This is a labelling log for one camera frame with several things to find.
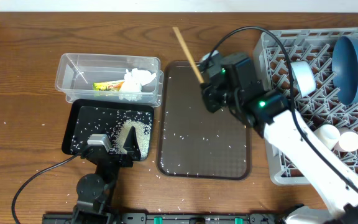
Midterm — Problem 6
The wooden chopstick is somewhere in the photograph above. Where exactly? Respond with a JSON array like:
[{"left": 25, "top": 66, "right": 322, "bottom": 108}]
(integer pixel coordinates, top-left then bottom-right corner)
[{"left": 172, "top": 27, "right": 204, "bottom": 84}]

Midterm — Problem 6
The white tissue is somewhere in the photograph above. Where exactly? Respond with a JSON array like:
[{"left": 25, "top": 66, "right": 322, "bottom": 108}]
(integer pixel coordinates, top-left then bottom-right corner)
[{"left": 119, "top": 68, "right": 157, "bottom": 101}]

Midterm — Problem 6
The yellow green snack wrapper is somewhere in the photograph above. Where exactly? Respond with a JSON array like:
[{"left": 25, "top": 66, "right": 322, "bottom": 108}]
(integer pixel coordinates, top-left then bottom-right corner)
[{"left": 93, "top": 80, "right": 125, "bottom": 91}]

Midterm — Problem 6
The light blue white bowl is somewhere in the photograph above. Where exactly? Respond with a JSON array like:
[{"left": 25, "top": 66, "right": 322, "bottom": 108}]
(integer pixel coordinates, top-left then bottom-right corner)
[{"left": 291, "top": 61, "right": 316, "bottom": 97}]

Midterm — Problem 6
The white green cup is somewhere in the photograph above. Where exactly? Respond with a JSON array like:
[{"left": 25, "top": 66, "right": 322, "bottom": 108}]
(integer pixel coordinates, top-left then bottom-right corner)
[{"left": 314, "top": 124, "right": 341, "bottom": 150}]

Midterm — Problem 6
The blue plate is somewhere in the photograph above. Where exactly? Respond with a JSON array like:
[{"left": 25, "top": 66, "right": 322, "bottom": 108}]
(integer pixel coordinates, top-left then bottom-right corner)
[{"left": 332, "top": 36, "right": 358, "bottom": 105}]

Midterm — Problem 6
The pink white cup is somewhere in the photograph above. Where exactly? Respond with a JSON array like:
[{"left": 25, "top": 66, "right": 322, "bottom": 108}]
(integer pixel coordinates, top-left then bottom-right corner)
[{"left": 334, "top": 128, "right": 358, "bottom": 152}]

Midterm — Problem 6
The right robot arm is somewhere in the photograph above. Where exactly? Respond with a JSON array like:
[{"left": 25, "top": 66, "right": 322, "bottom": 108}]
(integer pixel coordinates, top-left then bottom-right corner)
[{"left": 198, "top": 52, "right": 358, "bottom": 223}]

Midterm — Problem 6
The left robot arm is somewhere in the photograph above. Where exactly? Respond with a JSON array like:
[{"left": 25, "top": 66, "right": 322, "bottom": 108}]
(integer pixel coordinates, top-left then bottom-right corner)
[{"left": 70, "top": 127, "right": 141, "bottom": 224}]

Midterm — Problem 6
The grey dishwasher rack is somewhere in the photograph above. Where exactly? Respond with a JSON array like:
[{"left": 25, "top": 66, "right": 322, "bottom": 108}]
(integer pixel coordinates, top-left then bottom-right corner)
[{"left": 253, "top": 27, "right": 358, "bottom": 185}]

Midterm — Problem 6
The white rice pile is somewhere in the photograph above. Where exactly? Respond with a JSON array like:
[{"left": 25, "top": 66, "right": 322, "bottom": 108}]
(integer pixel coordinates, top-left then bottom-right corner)
[{"left": 71, "top": 107, "right": 153, "bottom": 160}]

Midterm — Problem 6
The black plastic tray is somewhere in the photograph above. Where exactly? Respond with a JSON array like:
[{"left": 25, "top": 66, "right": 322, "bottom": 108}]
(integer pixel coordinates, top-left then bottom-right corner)
[{"left": 62, "top": 100, "right": 154, "bottom": 154}]

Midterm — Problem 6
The brown serving tray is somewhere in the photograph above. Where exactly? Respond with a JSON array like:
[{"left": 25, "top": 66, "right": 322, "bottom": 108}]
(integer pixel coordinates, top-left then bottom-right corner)
[{"left": 157, "top": 61, "right": 252, "bottom": 180}]

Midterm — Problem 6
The clear plastic bin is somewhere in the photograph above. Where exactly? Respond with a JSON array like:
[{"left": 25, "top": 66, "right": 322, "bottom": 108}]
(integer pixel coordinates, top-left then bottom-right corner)
[{"left": 55, "top": 53, "right": 164, "bottom": 107}]

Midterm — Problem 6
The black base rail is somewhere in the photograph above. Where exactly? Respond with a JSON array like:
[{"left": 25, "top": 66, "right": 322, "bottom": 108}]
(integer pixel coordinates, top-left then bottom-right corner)
[{"left": 42, "top": 213, "right": 286, "bottom": 224}]

